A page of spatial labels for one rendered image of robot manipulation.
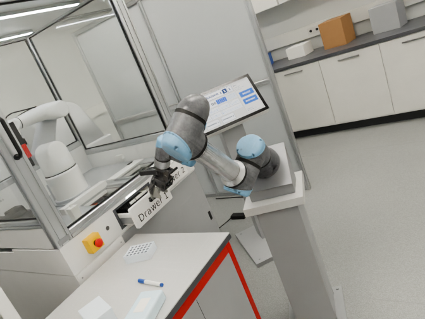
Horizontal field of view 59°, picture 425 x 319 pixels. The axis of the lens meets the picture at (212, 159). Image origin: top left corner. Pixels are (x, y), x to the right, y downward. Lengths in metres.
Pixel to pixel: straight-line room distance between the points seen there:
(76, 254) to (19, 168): 0.45
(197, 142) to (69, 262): 0.85
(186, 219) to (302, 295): 0.80
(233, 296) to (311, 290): 0.50
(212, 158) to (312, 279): 0.90
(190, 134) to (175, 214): 1.07
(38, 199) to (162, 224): 0.74
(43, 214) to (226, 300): 0.84
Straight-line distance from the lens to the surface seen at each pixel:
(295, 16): 5.11
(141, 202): 1.90
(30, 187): 1.72
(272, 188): 1.74
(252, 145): 1.58
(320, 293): 2.06
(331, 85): 4.40
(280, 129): 3.28
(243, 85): 2.61
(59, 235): 1.78
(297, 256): 1.91
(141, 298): 1.41
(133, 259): 1.74
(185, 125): 1.25
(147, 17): 3.67
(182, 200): 2.31
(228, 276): 1.65
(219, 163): 1.41
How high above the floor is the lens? 1.53
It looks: 17 degrees down
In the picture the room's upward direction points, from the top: 22 degrees counter-clockwise
